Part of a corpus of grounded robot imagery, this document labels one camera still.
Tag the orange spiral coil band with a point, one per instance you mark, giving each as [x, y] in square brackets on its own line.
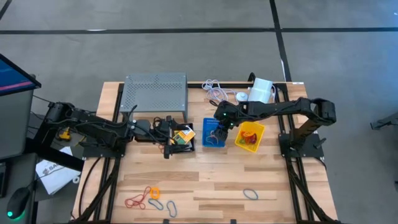
[151, 193]

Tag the grey perforated metal shelf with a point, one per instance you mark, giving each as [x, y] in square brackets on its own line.
[155, 93]

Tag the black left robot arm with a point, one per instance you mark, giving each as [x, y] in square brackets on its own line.
[93, 124]

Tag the blue plastic basket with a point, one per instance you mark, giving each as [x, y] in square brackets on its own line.
[206, 124]

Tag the green spiral coil band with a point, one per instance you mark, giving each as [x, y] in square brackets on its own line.
[242, 141]

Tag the yellow black tool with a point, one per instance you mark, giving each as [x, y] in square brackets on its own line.
[65, 134]

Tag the yellow green crayon box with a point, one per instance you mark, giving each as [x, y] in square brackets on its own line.
[186, 135]

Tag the white printed paper sheet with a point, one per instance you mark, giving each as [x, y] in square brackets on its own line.
[56, 177]

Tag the black computer mouse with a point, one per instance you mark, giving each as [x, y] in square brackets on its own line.
[18, 202]

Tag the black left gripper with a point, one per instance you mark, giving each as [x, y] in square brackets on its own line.
[155, 130]

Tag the black aluminium table frame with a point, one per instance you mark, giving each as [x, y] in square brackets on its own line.
[196, 84]

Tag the yellow plastic basket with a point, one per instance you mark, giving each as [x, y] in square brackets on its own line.
[258, 129]

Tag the black monitor stand beam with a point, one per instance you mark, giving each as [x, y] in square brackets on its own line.
[53, 155]

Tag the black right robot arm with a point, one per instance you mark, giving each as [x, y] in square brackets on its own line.
[280, 107]

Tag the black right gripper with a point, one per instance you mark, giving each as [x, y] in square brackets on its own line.
[230, 112]

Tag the red spiral coil band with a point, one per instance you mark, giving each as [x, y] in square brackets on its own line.
[253, 139]

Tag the black plastic basket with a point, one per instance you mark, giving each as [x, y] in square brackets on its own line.
[186, 150]

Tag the white round puck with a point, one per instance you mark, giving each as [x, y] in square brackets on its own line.
[242, 97]

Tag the computer monitor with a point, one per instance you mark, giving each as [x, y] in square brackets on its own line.
[12, 124]

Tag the blue rubber band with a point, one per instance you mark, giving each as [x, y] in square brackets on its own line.
[172, 216]
[244, 191]
[149, 200]

